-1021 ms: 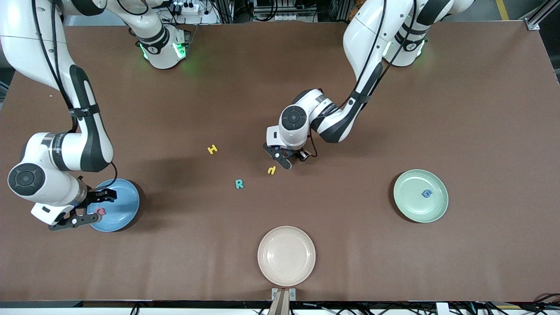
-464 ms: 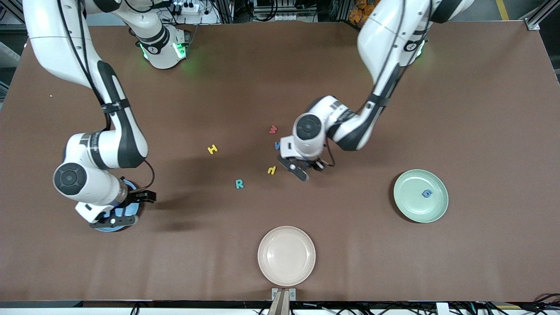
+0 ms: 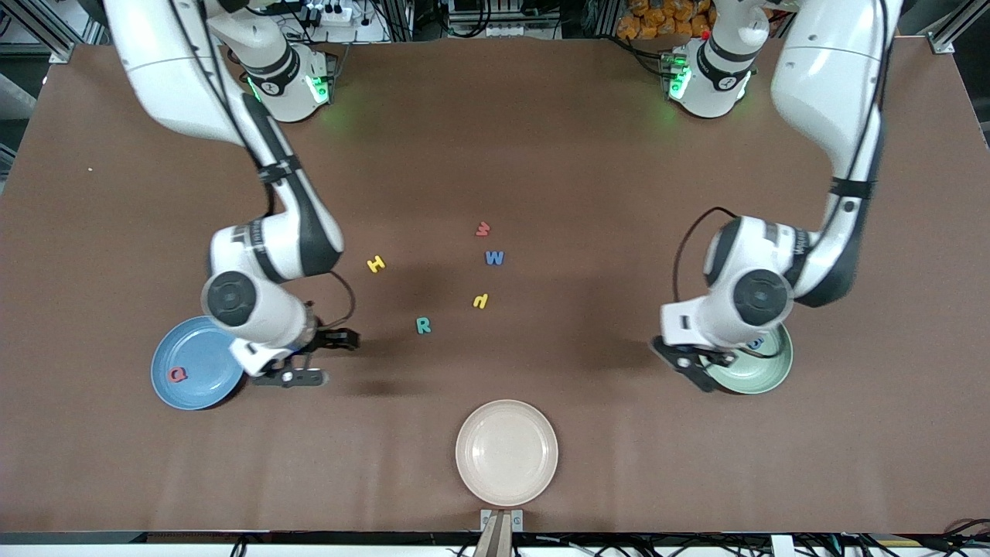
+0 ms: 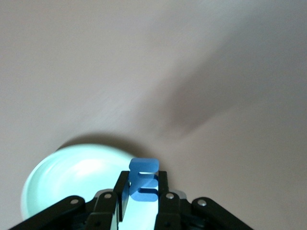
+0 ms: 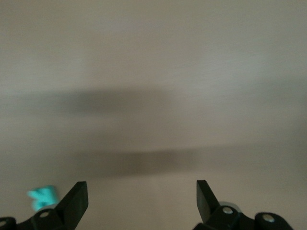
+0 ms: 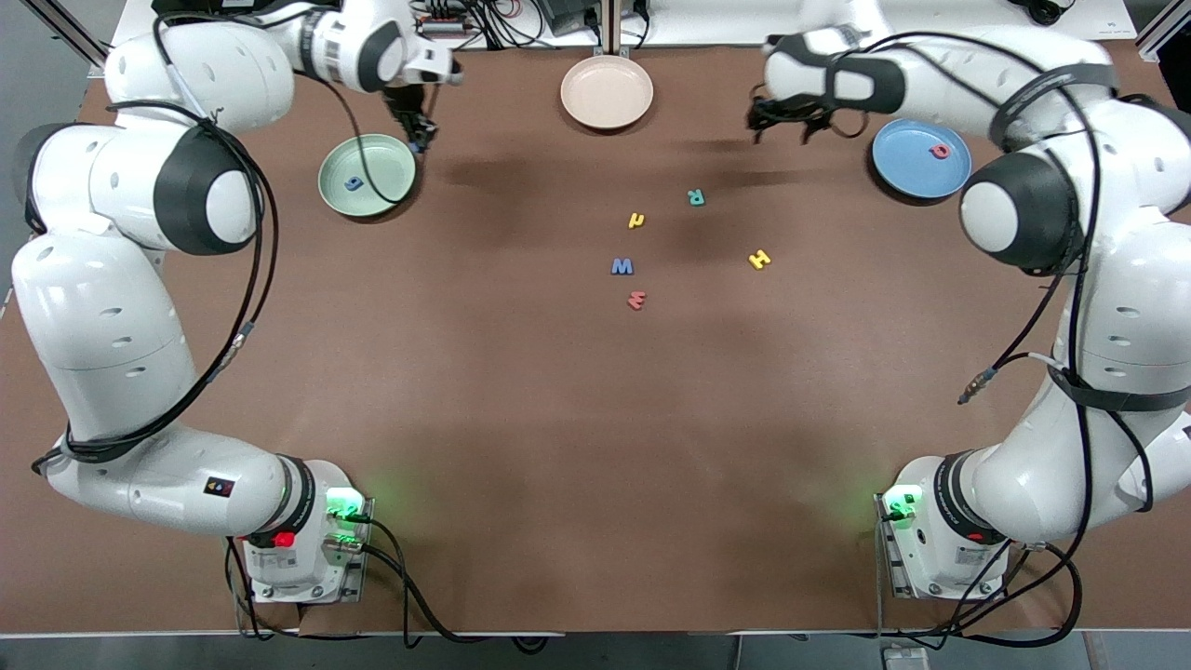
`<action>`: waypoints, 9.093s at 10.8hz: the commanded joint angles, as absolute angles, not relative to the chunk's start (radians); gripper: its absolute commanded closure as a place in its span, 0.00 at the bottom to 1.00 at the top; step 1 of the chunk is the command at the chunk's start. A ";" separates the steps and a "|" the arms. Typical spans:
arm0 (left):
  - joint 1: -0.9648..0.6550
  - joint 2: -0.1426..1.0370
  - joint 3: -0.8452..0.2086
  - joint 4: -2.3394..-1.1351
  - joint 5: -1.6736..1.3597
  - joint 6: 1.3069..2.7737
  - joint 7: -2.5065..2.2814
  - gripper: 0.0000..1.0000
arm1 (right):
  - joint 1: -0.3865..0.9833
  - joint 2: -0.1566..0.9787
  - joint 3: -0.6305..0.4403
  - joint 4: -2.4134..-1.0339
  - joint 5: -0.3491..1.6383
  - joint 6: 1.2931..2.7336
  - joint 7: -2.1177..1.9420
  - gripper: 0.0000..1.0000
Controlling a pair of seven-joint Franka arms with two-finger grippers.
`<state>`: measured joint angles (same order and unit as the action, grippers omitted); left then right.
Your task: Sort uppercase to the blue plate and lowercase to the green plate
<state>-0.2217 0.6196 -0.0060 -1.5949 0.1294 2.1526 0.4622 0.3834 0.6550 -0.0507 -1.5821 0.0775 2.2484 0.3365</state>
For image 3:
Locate background electronics rack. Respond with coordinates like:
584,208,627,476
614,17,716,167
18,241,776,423
445,0,546,39

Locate green plate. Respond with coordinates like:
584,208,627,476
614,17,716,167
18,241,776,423
706,321,794,395

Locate orange snack bags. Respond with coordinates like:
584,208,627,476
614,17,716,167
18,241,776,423
617,0,712,41

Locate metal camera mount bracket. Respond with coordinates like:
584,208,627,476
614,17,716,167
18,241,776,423
480,509,524,557

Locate blue plate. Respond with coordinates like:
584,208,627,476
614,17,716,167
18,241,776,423
150,315,248,411

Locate beige plate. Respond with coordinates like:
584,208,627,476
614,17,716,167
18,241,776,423
455,399,559,507

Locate aluminium frame profile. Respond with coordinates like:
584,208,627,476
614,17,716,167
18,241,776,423
927,0,987,55
15,0,105,64

